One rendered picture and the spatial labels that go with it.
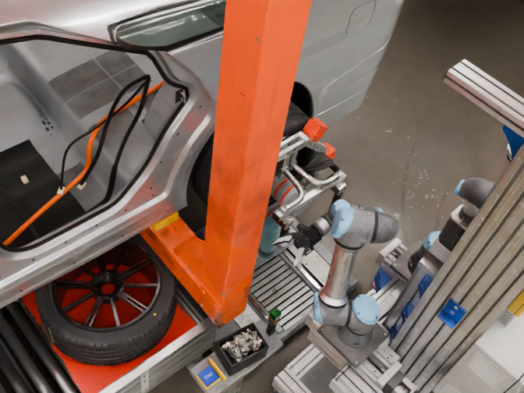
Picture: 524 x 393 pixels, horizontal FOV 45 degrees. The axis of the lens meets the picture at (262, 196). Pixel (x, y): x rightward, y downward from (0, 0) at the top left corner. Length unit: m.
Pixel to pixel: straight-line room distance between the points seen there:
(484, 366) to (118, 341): 1.56
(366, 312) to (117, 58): 1.75
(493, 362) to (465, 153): 2.57
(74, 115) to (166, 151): 0.61
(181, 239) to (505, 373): 1.53
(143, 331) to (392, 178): 2.15
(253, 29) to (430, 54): 3.91
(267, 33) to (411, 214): 2.77
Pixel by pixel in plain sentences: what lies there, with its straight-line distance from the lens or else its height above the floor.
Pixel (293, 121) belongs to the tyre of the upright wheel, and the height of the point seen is 1.17.
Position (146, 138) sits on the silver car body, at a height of 1.03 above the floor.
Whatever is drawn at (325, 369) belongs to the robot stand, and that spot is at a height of 0.21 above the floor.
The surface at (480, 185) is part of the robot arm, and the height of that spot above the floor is 1.45.
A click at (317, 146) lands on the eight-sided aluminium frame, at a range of 3.07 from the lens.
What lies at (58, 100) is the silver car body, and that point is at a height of 0.98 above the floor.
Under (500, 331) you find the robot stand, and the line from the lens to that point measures 2.50.
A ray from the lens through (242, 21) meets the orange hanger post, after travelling 1.72.
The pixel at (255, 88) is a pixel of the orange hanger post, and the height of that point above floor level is 2.02.
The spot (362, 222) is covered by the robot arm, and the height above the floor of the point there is 1.44.
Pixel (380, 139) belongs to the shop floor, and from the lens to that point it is 4.63.
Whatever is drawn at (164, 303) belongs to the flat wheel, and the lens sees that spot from 3.08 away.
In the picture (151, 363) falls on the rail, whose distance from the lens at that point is 3.08.
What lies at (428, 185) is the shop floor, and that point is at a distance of 4.48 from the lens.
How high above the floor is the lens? 3.23
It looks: 52 degrees down
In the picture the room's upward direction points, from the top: 11 degrees clockwise
